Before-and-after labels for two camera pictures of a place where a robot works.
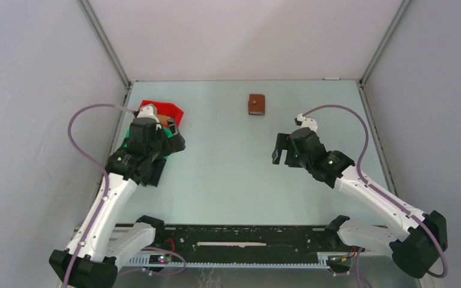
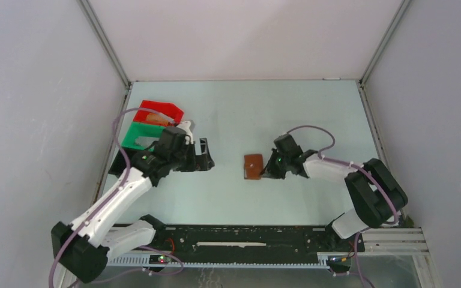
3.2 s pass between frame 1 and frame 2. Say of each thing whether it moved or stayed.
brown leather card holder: moved
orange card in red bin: stayed
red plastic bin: stayed
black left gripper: moved
